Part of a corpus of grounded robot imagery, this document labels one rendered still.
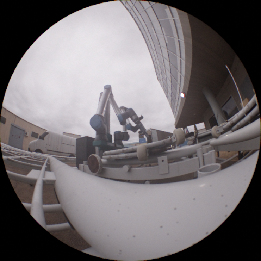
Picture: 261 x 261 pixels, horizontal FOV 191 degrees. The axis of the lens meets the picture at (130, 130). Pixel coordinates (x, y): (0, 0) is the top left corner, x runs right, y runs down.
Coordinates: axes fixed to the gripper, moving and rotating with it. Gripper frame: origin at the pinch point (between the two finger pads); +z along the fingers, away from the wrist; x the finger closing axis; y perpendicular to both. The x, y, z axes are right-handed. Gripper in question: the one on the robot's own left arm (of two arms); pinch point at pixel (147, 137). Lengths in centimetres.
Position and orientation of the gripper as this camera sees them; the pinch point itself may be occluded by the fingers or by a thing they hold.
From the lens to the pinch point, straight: 123.8
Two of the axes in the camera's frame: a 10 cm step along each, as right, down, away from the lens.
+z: 3.9, 7.4, -5.5
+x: 5.0, 3.4, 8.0
